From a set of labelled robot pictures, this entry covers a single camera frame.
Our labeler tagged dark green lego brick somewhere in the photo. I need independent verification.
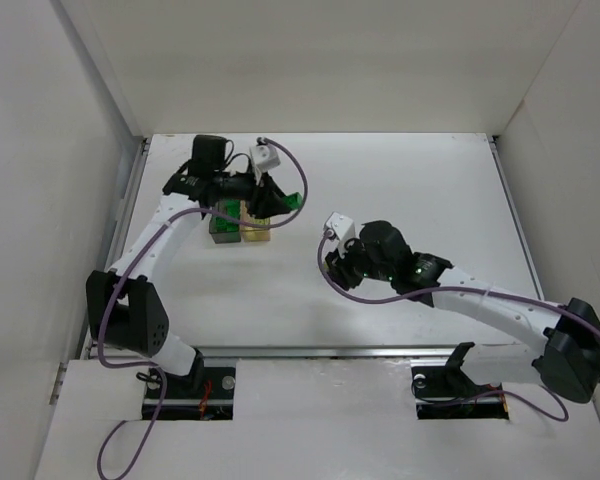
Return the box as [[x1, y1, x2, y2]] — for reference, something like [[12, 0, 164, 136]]
[[284, 192, 304, 211]]

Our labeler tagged dark green lego plate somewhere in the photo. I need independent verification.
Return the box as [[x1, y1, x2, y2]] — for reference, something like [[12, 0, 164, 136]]
[[215, 200, 241, 229]]

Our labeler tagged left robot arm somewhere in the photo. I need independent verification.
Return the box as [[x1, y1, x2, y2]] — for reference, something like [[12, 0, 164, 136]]
[[86, 135, 306, 389]]

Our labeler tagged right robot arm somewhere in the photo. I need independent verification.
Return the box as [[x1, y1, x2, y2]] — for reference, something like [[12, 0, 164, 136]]
[[317, 213, 600, 404]]

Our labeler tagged orange transparent container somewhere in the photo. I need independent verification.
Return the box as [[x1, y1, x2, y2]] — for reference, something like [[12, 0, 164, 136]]
[[240, 201, 271, 242]]

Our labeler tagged grey transparent container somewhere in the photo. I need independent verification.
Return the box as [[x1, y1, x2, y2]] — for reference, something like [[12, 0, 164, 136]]
[[208, 200, 241, 244]]

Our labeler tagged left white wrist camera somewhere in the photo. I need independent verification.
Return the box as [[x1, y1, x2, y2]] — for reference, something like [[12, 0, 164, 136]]
[[249, 143, 281, 173]]

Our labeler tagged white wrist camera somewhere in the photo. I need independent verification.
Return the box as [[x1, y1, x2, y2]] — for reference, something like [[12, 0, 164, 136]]
[[249, 143, 281, 173], [323, 212, 355, 242]]

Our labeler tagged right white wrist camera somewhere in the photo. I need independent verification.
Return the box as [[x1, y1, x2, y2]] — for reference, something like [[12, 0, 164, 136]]
[[323, 212, 355, 242]]

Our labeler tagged metal table edge rail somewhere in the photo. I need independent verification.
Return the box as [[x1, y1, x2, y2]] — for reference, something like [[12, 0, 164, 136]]
[[87, 345, 461, 360]]

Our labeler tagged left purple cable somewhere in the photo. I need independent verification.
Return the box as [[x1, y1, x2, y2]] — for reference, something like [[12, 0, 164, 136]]
[[97, 137, 310, 480]]

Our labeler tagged purple cable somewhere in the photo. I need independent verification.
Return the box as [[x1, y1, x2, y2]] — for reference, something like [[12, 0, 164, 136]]
[[97, 137, 310, 480], [319, 232, 600, 424]]

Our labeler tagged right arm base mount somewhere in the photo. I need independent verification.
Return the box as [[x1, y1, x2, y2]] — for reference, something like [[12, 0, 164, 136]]
[[411, 342, 509, 420]]

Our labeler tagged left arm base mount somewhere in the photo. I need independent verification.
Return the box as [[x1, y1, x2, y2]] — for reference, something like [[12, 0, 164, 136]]
[[136, 365, 236, 421]]

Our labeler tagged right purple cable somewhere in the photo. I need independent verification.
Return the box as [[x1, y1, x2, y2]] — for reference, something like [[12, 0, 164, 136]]
[[319, 232, 600, 424]]

